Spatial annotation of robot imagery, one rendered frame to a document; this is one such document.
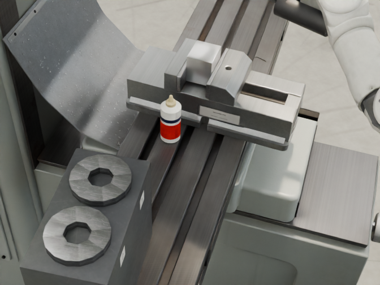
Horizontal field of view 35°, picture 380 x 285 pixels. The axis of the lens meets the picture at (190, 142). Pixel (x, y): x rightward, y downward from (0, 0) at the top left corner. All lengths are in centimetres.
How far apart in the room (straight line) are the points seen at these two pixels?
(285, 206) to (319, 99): 148
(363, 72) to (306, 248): 58
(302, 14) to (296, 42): 206
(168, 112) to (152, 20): 200
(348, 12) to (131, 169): 40
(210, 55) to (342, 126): 151
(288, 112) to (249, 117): 8
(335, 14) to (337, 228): 58
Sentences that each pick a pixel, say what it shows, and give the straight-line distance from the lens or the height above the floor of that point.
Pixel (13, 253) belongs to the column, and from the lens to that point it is 171.
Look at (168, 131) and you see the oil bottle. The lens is 118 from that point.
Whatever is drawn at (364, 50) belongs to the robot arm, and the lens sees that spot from 93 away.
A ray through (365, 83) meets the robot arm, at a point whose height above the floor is 122.
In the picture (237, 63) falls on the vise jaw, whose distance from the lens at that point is 123.
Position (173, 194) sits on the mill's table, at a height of 90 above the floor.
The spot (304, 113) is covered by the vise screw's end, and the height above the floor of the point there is 95.
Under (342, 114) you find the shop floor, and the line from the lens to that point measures 270.
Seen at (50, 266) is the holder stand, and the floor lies 109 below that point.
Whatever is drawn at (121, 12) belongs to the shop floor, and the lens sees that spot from 318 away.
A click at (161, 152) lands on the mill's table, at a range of 119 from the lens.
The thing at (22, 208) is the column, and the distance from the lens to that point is 156.
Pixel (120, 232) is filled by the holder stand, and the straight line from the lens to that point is 84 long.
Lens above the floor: 177
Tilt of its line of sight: 46 degrees down
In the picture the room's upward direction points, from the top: 3 degrees clockwise
